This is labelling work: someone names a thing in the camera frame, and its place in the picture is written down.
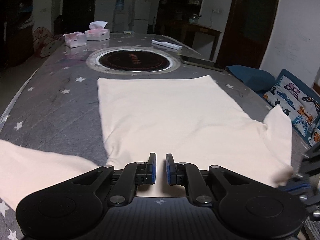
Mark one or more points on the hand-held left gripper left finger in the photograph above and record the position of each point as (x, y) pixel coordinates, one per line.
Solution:
(153, 168)

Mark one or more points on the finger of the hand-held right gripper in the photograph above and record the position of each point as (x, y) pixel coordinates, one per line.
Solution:
(296, 186)

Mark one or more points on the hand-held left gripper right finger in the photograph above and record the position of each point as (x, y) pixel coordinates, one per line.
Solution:
(168, 170)

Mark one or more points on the cream t-shirt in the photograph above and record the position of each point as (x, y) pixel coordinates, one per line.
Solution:
(170, 120)

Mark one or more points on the butterfly print cushion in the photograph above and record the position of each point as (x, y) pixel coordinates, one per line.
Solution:
(293, 102)

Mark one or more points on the blue sofa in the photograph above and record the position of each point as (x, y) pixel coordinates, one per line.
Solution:
(252, 78)

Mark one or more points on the round black induction cooker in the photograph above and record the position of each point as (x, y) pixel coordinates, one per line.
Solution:
(132, 61)

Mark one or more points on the black tablet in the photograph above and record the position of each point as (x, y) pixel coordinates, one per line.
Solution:
(200, 61)

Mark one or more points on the grey star-print tablecloth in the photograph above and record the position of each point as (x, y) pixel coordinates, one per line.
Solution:
(57, 105)

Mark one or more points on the white remote control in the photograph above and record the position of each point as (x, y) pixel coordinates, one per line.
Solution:
(166, 44)

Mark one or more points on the dark wooden side table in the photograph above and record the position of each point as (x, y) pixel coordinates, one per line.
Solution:
(197, 36)

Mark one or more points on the pink tissue box with tissue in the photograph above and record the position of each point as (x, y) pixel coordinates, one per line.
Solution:
(98, 32)

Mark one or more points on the glass jar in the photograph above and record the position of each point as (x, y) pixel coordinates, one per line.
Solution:
(193, 18)

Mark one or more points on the white refrigerator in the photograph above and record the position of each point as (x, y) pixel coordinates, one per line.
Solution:
(141, 13)

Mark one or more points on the brown wooden door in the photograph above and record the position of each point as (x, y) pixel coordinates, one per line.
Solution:
(247, 22)

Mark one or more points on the water dispenser with blue bottle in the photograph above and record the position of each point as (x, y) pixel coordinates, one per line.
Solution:
(119, 15)

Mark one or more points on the pink dotted play tent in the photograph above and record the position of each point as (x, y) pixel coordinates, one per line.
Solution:
(46, 42)

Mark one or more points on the dark wooden display cabinet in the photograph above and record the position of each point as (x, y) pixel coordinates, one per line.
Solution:
(180, 0)

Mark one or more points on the black door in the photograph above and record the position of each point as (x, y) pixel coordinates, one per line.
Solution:
(78, 5)

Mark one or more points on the arched wooden wall cabinet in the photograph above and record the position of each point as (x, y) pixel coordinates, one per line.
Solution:
(16, 20)

